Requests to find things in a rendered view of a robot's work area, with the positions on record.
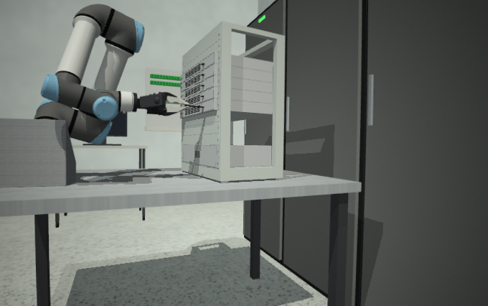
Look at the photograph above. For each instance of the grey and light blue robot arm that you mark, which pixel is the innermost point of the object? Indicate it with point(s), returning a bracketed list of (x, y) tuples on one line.
[(123, 37)]

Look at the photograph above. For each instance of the white server rack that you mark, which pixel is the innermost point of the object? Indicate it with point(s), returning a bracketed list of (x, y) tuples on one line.
[(230, 84)]

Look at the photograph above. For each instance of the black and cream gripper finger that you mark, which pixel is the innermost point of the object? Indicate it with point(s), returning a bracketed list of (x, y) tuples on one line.
[(172, 110), (170, 98)]

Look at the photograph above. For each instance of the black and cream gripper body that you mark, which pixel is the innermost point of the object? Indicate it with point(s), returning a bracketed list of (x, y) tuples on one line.
[(149, 110)]

